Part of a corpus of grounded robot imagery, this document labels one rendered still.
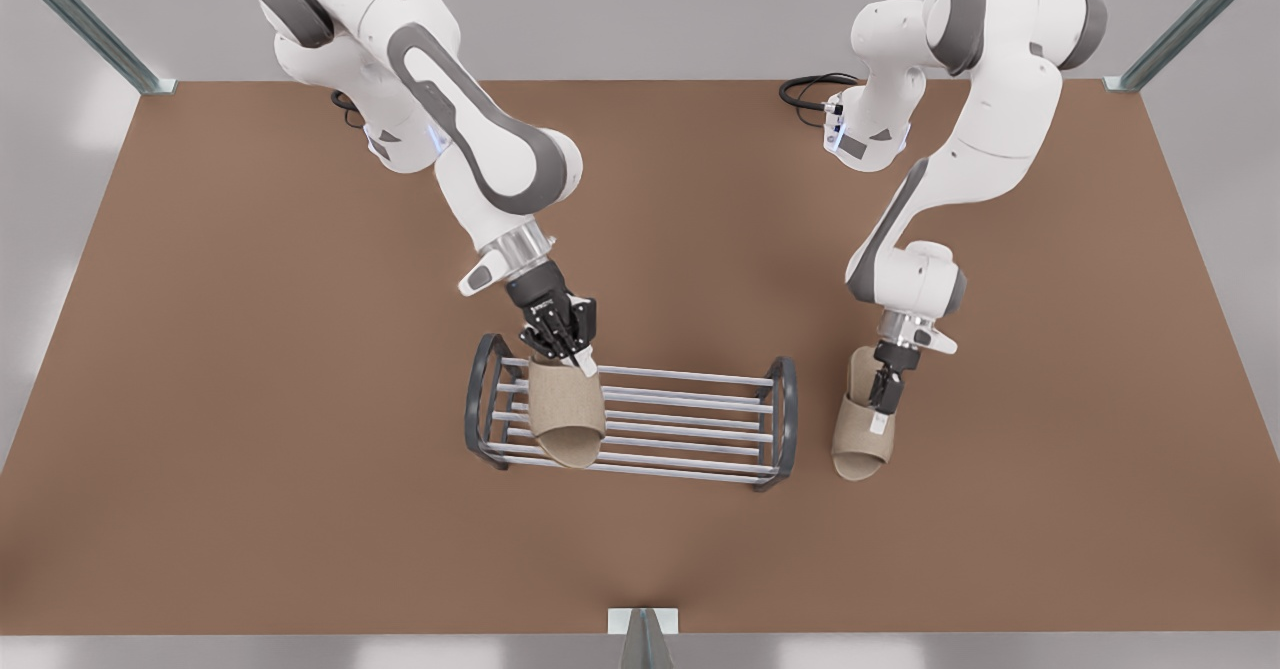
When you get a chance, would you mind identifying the beige slipper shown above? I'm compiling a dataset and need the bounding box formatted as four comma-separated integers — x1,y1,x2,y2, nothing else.
526,353,607,470
831,346,904,482

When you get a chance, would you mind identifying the grey metal shoe rack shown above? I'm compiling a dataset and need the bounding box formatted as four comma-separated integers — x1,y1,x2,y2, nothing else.
463,333,799,493

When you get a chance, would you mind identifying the silver frame post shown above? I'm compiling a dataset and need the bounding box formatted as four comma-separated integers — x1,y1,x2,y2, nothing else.
608,607,679,669
1103,0,1280,94
0,0,177,96

